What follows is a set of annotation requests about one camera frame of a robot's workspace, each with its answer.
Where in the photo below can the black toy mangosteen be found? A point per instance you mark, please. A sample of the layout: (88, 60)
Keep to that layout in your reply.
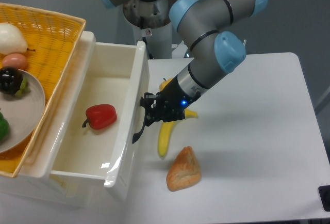
(13, 82)

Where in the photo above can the white drawer cabinet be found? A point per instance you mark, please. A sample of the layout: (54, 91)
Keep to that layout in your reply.
(35, 179)

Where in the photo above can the yellow woven basket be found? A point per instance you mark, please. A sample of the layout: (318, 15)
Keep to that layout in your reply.
(52, 38)

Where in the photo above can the toy pastry turnover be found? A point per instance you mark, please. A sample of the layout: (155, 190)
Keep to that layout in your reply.
(185, 170)

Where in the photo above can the green toy pepper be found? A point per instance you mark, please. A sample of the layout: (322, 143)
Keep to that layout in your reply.
(4, 127)

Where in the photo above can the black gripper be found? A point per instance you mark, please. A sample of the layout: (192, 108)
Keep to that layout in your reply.
(168, 105)

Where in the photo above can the pink toy egg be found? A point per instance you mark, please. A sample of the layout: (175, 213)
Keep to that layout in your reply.
(15, 60)

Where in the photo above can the red toy bell pepper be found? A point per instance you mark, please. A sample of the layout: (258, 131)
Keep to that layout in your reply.
(100, 116)

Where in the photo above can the white toy pear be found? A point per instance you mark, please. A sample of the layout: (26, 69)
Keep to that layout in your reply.
(12, 40)

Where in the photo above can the yellow toy bell pepper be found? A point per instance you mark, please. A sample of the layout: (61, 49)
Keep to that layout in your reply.
(164, 83)

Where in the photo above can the black corner object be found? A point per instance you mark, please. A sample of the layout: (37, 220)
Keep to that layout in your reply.
(324, 192)

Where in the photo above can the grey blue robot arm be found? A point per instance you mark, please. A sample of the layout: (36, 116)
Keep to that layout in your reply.
(202, 26)

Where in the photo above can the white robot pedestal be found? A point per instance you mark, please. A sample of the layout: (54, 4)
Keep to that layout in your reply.
(151, 24)

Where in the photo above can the grey plate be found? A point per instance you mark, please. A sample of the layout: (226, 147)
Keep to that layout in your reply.
(24, 113)

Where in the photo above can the yellow toy banana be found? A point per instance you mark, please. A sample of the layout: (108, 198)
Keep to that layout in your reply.
(164, 136)

